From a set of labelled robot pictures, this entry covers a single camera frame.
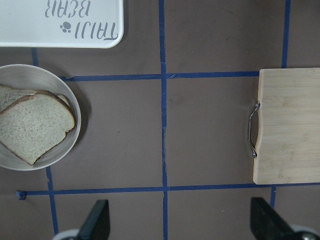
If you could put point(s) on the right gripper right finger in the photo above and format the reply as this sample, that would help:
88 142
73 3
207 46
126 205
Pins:
266 223

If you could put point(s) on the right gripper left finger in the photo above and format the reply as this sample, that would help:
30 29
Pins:
97 226

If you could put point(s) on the bread slice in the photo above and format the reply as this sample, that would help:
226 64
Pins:
10 96
35 124

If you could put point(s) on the cream round plate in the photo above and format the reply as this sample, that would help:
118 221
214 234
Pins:
25 76

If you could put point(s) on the bread slice under egg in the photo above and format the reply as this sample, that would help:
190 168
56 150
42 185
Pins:
10 96

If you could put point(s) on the wooden cutting board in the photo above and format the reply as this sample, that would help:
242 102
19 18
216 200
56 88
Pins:
288 139

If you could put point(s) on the cream bear tray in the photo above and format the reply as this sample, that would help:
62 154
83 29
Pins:
97 24

